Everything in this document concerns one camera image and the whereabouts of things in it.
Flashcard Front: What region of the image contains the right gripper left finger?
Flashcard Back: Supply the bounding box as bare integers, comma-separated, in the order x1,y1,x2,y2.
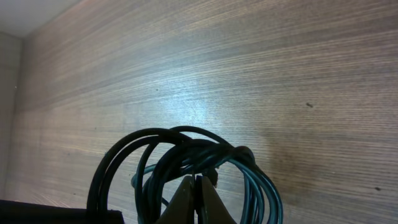
1,200,124,224

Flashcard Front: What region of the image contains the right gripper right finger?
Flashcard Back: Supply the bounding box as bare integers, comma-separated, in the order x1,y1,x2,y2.
156,175,236,224

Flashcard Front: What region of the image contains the black cable bundle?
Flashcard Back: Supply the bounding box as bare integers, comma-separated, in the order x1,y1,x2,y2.
86,125,284,224

